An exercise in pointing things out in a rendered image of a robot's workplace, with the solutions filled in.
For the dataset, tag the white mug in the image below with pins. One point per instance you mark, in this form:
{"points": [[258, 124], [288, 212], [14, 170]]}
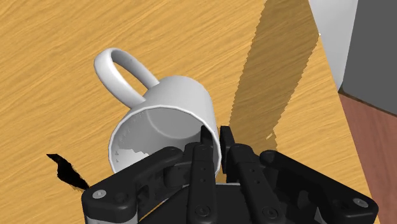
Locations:
{"points": [[183, 99]]}

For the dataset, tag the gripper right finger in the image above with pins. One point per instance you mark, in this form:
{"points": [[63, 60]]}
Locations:
{"points": [[248, 173]]}

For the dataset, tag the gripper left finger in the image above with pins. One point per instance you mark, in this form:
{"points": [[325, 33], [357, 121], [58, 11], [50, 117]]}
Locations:
{"points": [[198, 173]]}

